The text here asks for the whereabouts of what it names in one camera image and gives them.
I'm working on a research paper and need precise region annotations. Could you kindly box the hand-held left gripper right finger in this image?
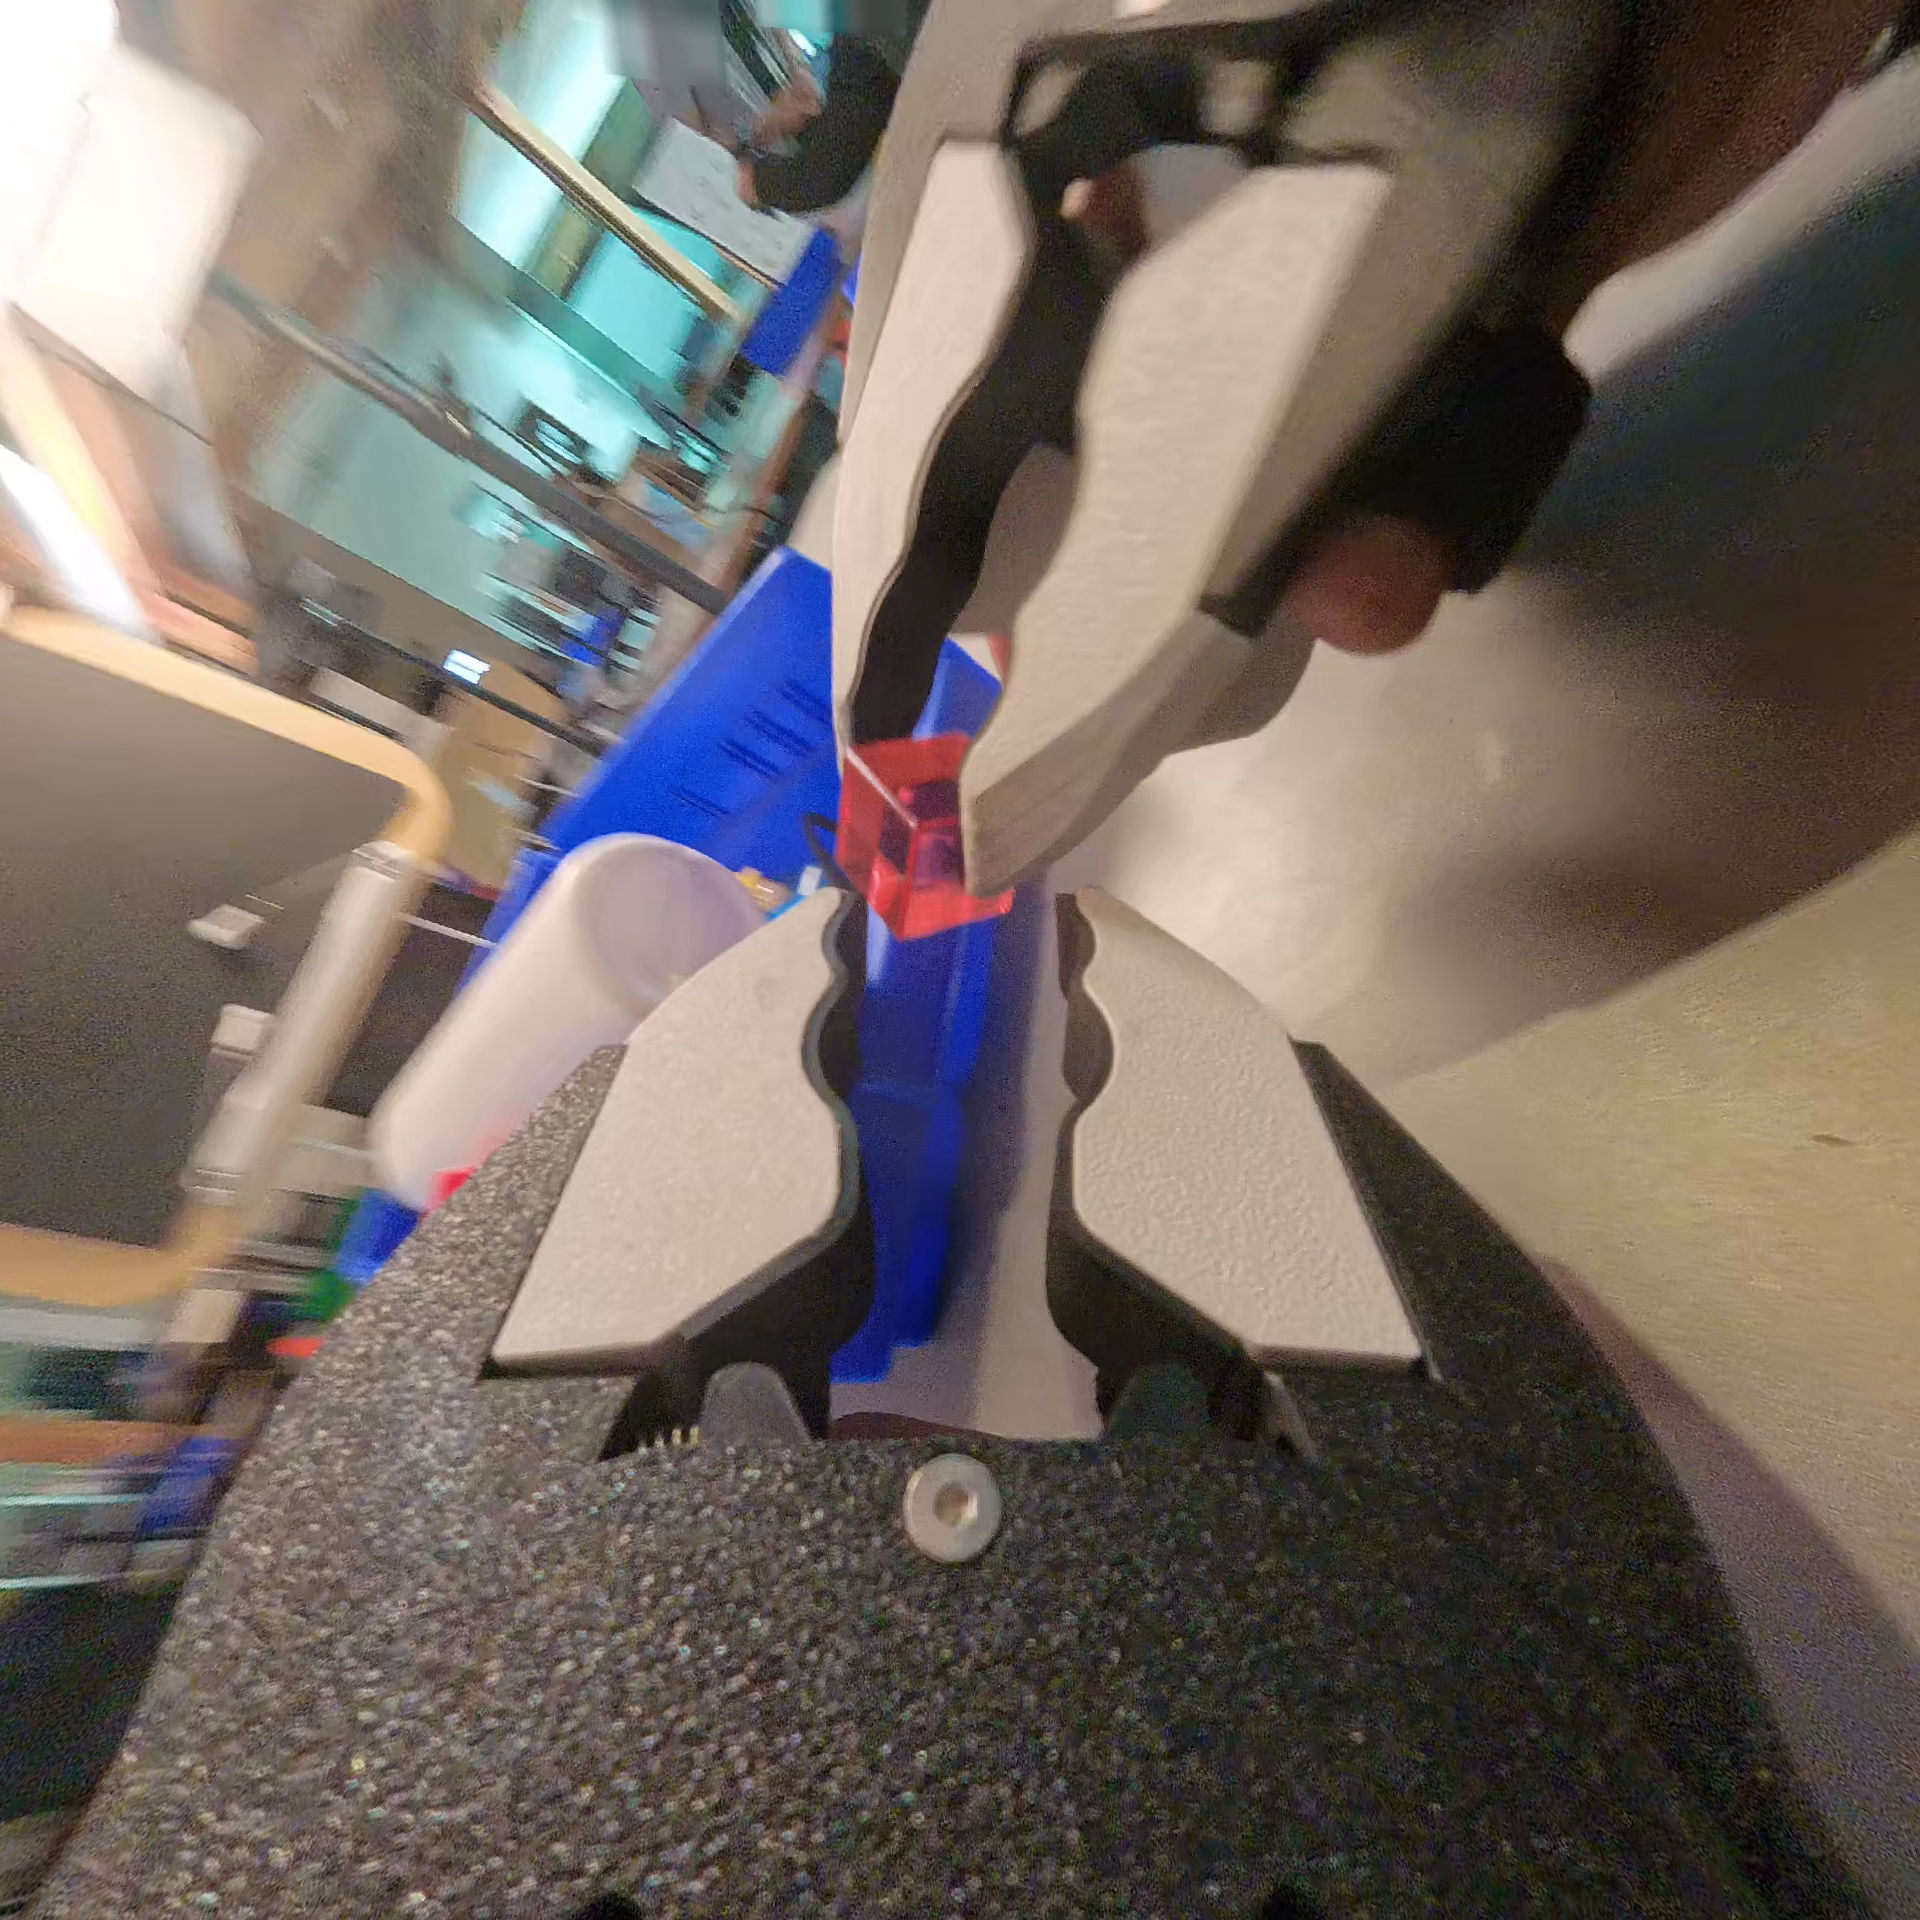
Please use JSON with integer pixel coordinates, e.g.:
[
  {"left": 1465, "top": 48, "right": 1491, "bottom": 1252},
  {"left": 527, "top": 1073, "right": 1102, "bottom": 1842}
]
[{"left": 1050, "top": 887, "right": 1428, "bottom": 1374}]

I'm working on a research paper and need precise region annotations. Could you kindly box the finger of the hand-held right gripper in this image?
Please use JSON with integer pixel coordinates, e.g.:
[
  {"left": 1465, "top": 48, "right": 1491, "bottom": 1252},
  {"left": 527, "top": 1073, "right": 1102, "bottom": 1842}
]
[
  {"left": 828, "top": 139, "right": 1106, "bottom": 750},
  {"left": 959, "top": 155, "right": 1399, "bottom": 897}
]

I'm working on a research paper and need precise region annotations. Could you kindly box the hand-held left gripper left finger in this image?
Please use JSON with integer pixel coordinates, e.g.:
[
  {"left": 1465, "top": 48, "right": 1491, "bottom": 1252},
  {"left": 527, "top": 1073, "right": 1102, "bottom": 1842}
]
[{"left": 488, "top": 887, "right": 880, "bottom": 1429}]

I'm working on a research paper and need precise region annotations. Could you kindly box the red translucent cube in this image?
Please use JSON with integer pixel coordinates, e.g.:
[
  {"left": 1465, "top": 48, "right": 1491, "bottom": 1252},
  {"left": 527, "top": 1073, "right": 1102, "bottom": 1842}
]
[{"left": 835, "top": 729, "right": 1013, "bottom": 943}]

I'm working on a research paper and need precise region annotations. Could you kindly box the blue plastic bin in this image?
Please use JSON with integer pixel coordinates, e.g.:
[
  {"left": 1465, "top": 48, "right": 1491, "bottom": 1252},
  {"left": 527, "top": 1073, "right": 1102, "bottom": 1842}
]
[{"left": 321, "top": 546, "right": 1050, "bottom": 1390}]

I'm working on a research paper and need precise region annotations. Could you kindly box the person's right hand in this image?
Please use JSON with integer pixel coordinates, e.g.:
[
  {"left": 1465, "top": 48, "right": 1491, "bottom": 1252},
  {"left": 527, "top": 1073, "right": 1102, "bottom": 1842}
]
[{"left": 1285, "top": 0, "right": 1920, "bottom": 654}]

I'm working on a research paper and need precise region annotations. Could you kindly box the small blue bin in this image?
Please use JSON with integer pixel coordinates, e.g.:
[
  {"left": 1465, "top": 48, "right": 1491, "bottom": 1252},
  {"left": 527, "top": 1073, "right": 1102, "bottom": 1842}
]
[{"left": 741, "top": 224, "right": 841, "bottom": 375}]

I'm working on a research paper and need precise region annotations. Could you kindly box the white plastic cup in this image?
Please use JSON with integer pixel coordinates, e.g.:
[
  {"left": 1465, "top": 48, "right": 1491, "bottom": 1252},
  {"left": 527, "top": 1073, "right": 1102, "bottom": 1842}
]
[{"left": 364, "top": 836, "right": 759, "bottom": 1206}]

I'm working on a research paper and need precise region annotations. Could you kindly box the white sign board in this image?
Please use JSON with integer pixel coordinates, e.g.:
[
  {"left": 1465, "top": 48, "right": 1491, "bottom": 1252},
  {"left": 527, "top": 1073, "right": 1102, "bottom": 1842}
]
[{"left": 631, "top": 120, "right": 814, "bottom": 288}]

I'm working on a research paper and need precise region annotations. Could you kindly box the white light bar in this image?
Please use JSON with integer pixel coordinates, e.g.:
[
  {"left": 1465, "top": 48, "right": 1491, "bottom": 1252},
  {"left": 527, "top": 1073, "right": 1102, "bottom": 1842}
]
[{"left": 186, "top": 841, "right": 415, "bottom": 1201}]

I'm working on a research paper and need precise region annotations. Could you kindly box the black pole stand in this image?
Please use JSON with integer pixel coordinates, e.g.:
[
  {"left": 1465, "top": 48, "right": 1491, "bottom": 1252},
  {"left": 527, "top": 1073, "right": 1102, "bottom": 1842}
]
[{"left": 207, "top": 275, "right": 731, "bottom": 613}]

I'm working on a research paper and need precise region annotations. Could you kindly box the black board wooden rim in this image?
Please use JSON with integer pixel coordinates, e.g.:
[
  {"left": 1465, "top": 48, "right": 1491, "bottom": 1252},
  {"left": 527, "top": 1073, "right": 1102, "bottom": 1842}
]
[{"left": 0, "top": 607, "right": 456, "bottom": 1309}]

